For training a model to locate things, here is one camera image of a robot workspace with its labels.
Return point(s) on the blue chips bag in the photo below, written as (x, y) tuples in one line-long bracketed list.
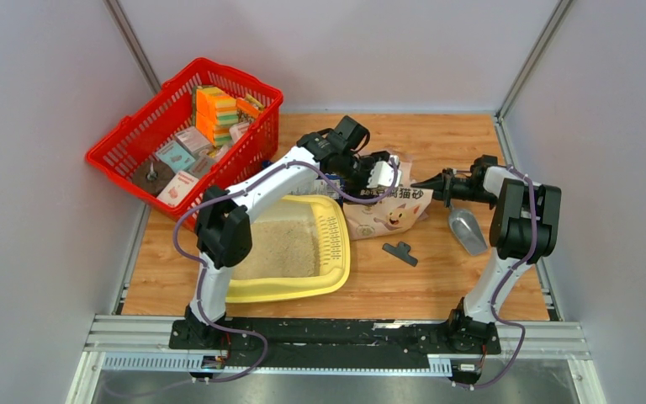
[(326, 187)]

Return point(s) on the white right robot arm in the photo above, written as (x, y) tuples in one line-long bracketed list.
[(523, 230)]

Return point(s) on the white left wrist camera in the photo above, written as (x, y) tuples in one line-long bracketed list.
[(385, 174)]

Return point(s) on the teal small box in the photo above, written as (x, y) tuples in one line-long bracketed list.
[(175, 156)]

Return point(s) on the grey pink small box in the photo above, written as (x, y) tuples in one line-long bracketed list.
[(193, 141)]

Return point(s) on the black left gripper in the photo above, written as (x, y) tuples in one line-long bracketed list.
[(369, 162)]

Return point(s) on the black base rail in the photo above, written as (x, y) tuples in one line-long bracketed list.
[(332, 343)]

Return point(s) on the yellow plastic litter box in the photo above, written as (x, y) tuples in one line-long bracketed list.
[(300, 248)]

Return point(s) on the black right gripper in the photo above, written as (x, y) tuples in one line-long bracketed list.
[(441, 182)]

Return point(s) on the orange yellow sponge pack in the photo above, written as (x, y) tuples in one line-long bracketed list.
[(214, 112)]

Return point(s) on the metal litter scoop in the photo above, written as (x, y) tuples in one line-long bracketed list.
[(467, 231)]

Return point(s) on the brown round disc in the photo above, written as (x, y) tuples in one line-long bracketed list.
[(152, 177)]

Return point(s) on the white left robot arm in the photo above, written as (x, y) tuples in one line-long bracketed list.
[(225, 216)]

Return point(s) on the pink cat litter bag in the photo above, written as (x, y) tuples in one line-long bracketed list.
[(396, 213)]

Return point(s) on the black bag clip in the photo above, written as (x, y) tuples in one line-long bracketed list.
[(401, 250)]

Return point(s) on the red plastic basket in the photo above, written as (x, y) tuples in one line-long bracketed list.
[(136, 138)]

